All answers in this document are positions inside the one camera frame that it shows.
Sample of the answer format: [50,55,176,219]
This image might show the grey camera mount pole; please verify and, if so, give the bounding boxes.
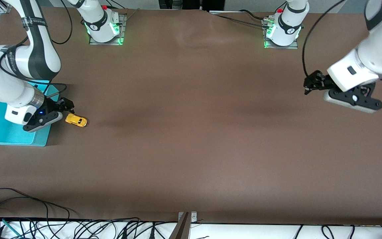
[168,212,190,239]

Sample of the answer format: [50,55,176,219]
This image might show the dark monitor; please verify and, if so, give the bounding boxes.
[159,0,225,11]

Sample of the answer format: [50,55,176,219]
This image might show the brown table cover mat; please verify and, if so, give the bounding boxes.
[0,7,382,227]

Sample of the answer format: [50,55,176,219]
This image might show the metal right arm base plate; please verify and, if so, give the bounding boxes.
[89,13,127,46]

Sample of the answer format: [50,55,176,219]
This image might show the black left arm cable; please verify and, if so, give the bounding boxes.
[302,0,348,79]

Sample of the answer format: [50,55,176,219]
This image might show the black base cables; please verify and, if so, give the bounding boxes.
[211,9,270,28]
[106,0,139,25]

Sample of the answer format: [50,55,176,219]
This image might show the tangled black cable bundle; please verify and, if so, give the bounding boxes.
[0,217,178,239]

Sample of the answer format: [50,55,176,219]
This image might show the thin black cable on mat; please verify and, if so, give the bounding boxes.
[0,197,70,221]
[0,188,79,215]

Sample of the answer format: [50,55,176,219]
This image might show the yellow beetle toy car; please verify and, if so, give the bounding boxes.
[65,113,88,128]

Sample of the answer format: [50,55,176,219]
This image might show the long looping black cable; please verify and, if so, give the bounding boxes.
[50,0,73,45]

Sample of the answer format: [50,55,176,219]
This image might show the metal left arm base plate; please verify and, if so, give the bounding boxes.
[262,18,300,49]

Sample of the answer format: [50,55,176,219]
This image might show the small metal edge bracket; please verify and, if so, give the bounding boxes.
[178,211,197,223]

